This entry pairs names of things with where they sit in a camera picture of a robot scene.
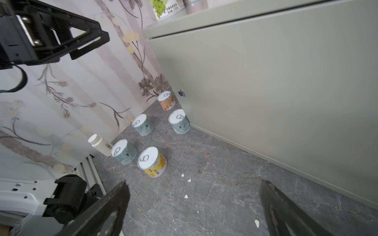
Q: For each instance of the teal label can left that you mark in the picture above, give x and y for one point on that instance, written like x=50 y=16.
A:
x=143 y=125

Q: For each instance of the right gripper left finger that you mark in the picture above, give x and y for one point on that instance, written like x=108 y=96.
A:
x=103 y=218

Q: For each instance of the teal label can front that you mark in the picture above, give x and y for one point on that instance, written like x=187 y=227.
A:
x=124 y=152

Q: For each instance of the grey metal cabinet counter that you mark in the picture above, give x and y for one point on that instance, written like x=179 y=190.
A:
x=293 y=82

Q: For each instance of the yellow label can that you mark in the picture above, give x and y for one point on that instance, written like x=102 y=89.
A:
x=152 y=162

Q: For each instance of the teal label can near cabinet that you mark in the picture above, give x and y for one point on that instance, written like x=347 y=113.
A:
x=179 y=121

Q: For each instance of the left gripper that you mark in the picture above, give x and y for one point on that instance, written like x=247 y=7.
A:
x=36 y=33

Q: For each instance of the orange label can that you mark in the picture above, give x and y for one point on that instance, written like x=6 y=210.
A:
x=166 y=100

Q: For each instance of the white plastic bottle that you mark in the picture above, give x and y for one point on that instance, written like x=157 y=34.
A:
x=100 y=145

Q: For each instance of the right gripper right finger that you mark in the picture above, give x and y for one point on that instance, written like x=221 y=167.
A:
x=283 y=217

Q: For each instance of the cabinet lock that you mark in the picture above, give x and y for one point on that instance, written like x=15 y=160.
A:
x=181 y=93

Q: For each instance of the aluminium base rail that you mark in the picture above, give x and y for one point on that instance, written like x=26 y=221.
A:
x=87 y=171

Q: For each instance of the green label can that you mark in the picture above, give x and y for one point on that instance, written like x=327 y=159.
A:
x=165 y=8

